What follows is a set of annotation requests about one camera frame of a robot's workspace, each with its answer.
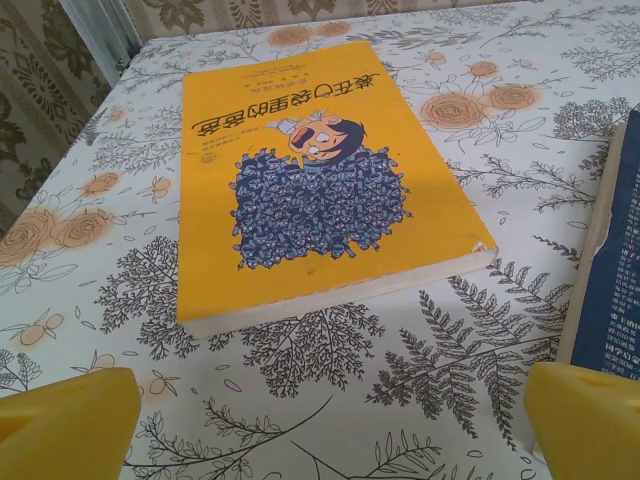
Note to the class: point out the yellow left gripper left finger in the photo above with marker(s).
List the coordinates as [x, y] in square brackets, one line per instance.
[65, 430]

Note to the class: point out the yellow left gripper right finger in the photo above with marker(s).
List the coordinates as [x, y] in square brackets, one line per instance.
[590, 430]

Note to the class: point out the dark blue paperback book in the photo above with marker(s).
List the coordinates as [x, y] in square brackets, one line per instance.
[615, 260]

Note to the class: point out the yellow paperback book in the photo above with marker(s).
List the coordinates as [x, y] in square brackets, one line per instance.
[310, 200]

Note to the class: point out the white floral tablecloth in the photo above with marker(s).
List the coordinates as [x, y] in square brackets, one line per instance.
[350, 400]

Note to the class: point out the aluminium frame post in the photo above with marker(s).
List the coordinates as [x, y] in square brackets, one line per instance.
[105, 35]

